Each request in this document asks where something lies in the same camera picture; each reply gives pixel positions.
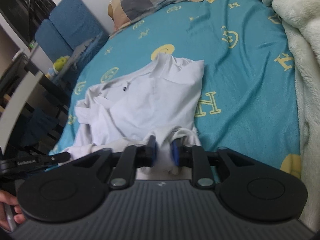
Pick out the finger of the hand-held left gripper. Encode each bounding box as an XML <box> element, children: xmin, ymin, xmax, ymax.
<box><xmin>37</xmin><ymin>151</ymin><xmax>72</xmax><ymax>166</ymax></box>

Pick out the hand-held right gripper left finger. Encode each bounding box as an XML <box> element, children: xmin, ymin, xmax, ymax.
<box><xmin>72</xmin><ymin>135</ymin><xmax>158</xmax><ymax>189</ymax></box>

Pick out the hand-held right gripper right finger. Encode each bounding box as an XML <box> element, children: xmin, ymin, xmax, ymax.
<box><xmin>170</xmin><ymin>140</ymin><xmax>253</xmax><ymax>188</ymax></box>

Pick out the white shirt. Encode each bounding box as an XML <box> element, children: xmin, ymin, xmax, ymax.
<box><xmin>69</xmin><ymin>52</ymin><xmax>205</xmax><ymax>175</ymax></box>

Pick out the person's left hand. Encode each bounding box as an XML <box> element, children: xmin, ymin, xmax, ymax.
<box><xmin>0</xmin><ymin>190</ymin><xmax>26</xmax><ymax>227</ymax></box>

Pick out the yellow green plush toy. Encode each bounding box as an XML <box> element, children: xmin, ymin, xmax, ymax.
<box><xmin>46</xmin><ymin>56</ymin><xmax>71</xmax><ymax>78</ymax></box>

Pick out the grey cloth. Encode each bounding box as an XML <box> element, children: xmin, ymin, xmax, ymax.
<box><xmin>69</xmin><ymin>38</ymin><xmax>102</xmax><ymax>67</ymax></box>

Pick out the teal printed bed sheet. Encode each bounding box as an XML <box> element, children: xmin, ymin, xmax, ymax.
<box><xmin>49</xmin><ymin>0</ymin><xmax>303</xmax><ymax>180</ymax></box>

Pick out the blue cushion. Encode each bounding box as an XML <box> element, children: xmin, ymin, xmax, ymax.
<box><xmin>34</xmin><ymin>19</ymin><xmax>73</xmax><ymax>63</ymax></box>
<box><xmin>49</xmin><ymin>0</ymin><xmax>110</xmax><ymax>53</ymax></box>

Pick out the dark curtain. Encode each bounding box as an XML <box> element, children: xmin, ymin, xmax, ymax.
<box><xmin>0</xmin><ymin>0</ymin><xmax>57</xmax><ymax>44</ymax></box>

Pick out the pale fleece blanket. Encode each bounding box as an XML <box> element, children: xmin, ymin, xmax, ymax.
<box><xmin>237</xmin><ymin>0</ymin><xmax>320</xmax><ymax>232</ymax></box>

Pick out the black frame furniture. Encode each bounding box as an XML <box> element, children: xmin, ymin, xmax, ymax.
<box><xmin>24</xmin><ymin>60</ymin><xmax>72</xmax><ymax>144</ymax></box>

